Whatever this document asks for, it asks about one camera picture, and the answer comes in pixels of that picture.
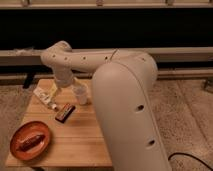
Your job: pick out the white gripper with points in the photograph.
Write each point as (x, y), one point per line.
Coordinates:
(63, 79)

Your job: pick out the dark chocolate bar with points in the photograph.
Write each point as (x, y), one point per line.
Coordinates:
(64, 113)

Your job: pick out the brown snack in bowl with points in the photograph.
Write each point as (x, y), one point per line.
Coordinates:
(31, 142)

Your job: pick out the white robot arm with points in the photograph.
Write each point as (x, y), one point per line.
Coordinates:
(119, 87)

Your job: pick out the long metal rail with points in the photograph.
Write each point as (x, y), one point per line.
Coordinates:
(27, 57)

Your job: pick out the white squeeze bottle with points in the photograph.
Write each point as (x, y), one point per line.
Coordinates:
(45, 98)

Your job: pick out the white cup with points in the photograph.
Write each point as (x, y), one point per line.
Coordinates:
(81, 94)

